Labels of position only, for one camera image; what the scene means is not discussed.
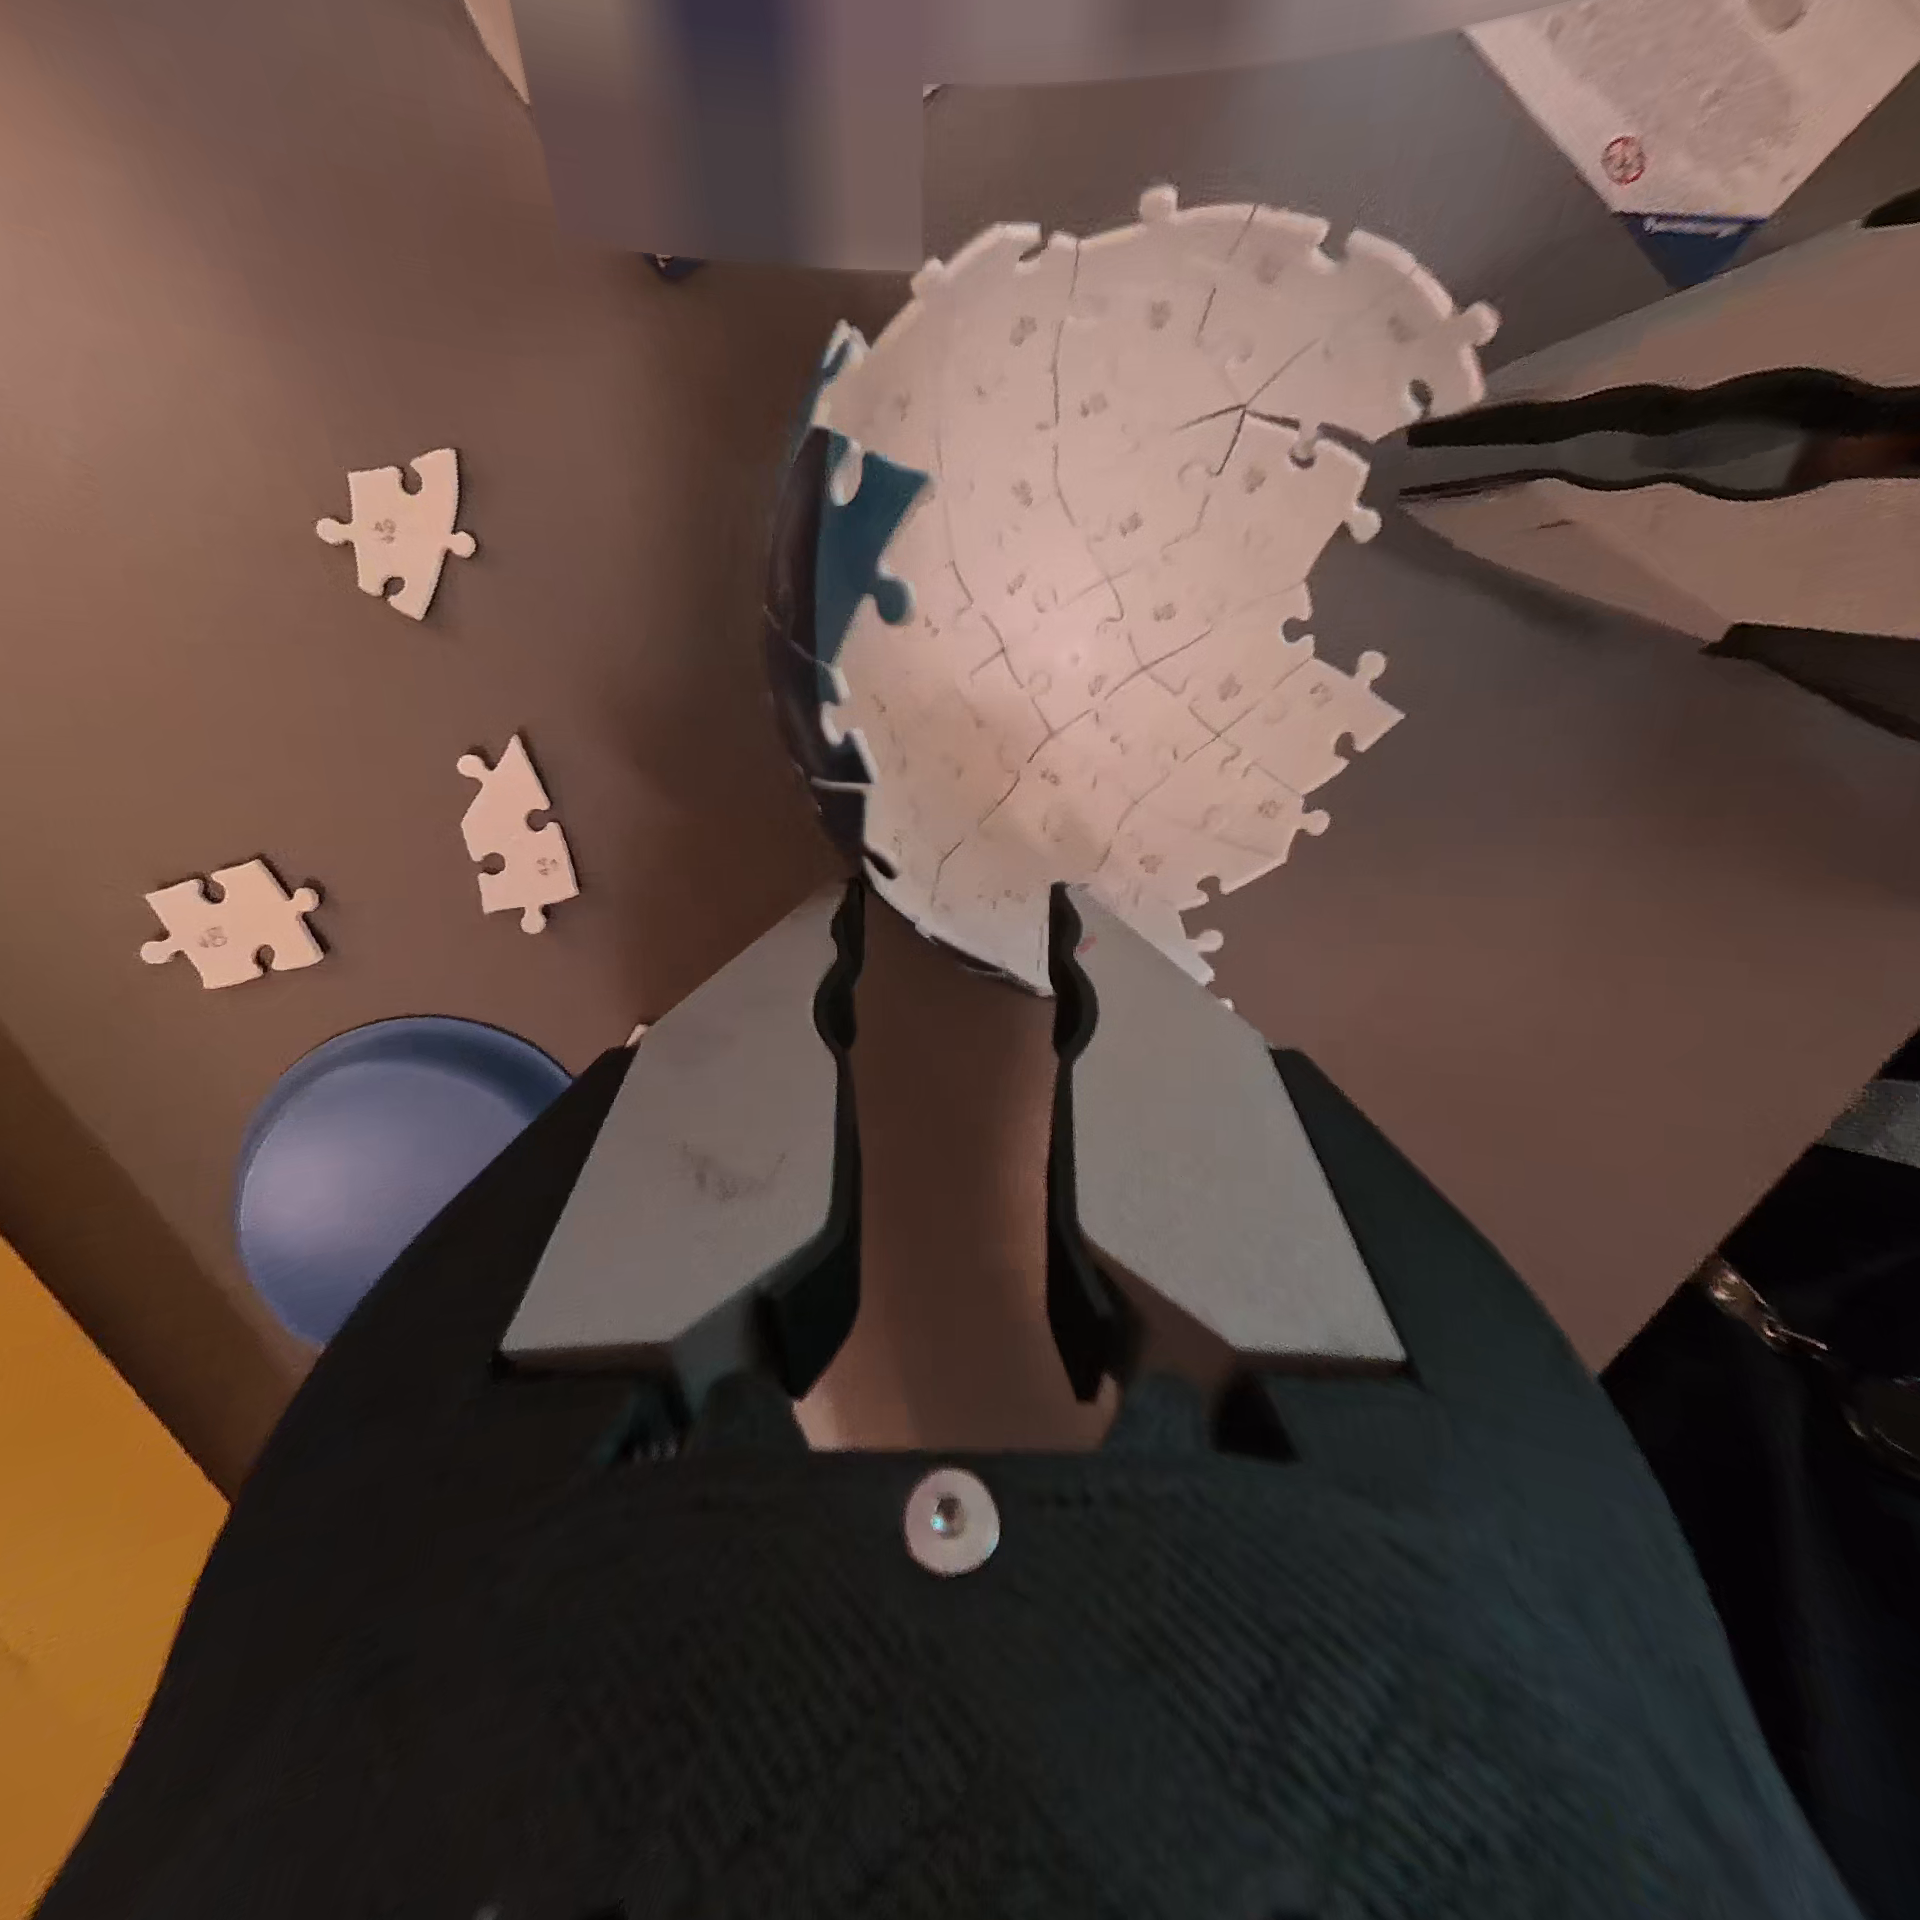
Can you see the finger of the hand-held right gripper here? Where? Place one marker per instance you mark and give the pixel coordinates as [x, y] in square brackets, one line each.
[1652, 556]
[1727, 321]

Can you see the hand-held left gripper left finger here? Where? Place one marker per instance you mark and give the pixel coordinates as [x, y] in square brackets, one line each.
[706, 1185]

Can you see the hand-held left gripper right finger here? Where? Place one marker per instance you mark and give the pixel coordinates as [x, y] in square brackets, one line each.
[1200, 1185]

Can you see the partly built puzzle ball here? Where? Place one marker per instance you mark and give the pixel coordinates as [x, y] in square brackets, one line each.
[1124, 599]

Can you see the printed puzzle box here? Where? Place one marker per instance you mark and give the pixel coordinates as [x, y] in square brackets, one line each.
[1666, 105]

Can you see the blue round dish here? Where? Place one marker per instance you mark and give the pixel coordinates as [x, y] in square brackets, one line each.
[375, 1153]

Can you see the person's dark clothing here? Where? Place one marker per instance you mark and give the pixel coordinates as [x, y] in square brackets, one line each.
[1801, 1652]

